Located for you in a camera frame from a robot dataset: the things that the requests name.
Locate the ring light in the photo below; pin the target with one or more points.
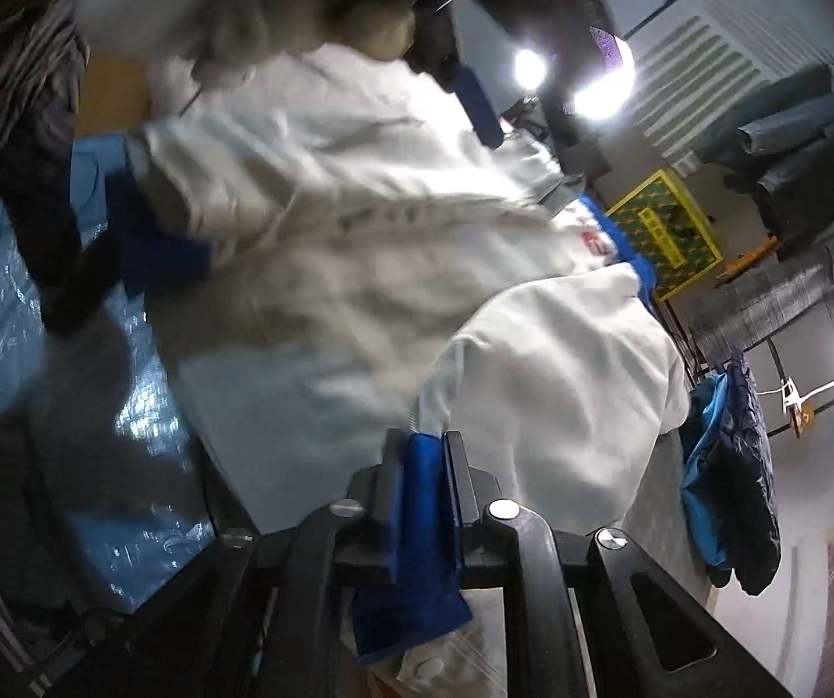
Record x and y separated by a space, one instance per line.
598 98

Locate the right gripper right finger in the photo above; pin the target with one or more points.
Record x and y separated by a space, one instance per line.
472 490

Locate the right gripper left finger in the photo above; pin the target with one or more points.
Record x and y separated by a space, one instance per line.
374 539

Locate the striped wall hanging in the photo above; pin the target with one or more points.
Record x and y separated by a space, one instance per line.
697 59

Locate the blue plastic storage bag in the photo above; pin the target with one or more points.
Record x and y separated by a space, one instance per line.
99 492

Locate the yellow patterned box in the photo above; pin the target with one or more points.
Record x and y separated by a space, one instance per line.
664 223

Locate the navy blue puffer jacket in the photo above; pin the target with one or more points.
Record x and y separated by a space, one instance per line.
728 486

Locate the white and blue jacket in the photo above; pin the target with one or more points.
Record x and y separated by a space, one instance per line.
373 266

